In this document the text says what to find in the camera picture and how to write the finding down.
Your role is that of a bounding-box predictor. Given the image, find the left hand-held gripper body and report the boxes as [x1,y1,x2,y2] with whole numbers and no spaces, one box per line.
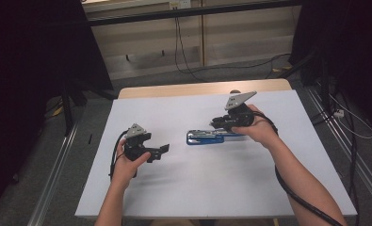
[122,122,154,164]

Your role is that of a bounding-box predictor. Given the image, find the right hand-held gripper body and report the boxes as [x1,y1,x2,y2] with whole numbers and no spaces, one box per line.
[224,90,257,132]

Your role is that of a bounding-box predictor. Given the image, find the blue stapler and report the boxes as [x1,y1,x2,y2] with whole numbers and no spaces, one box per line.
[186,128,248,146]

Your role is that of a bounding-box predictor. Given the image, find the person's right hand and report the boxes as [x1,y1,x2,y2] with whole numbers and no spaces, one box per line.
[231,104,281,149]

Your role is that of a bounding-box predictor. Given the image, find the person's left hand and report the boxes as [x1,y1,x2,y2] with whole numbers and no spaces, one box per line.
[110,137,152,190]

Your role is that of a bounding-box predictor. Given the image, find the light wooden table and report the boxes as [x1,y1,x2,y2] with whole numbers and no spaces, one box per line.
[117,78,293,100]

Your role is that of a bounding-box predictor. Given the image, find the white table board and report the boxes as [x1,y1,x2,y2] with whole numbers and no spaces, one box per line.
[74,89,358,219]

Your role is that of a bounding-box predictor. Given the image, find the black stand legs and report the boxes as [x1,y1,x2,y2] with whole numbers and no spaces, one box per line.
[60,79,119,137]

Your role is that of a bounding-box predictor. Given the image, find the black horizontal bar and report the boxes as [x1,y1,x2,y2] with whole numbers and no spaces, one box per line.
[87,0,302,27]

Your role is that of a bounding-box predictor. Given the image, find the black curtain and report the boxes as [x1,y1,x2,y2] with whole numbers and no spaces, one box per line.
[290,0,372,133]
[0,0,114,218]

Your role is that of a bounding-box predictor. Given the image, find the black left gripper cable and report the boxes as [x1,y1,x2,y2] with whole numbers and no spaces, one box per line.
[108,129,130,183]

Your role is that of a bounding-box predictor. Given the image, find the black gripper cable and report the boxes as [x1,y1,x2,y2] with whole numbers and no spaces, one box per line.
[252,110,346,226]
[108,129,130,183]

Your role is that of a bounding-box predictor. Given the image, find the black floor cable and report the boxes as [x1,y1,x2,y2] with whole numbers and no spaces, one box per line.
[202,52,293,80]

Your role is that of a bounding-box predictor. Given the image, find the beige wall cabinet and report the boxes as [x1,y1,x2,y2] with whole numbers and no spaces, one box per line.
[81,0,302,81]

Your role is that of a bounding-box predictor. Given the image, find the black hanging cable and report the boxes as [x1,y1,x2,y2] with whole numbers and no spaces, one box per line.
[173,16,203,82]

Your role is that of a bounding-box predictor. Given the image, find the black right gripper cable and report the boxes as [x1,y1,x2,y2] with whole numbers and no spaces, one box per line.
[252,110,346,226]

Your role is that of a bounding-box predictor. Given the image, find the aluminium floor rail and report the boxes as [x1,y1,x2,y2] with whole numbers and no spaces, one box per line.
[26,121,80,226]
[305,86,372,206]

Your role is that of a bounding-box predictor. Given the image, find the white cable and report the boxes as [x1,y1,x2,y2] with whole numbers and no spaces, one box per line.
[328,92,372,140]

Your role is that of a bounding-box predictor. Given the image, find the black cable bundle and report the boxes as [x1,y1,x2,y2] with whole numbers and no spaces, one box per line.
[310,90,362,226]

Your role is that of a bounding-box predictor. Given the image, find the white wall socket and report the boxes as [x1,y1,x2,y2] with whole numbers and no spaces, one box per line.
[169,0,192,10]

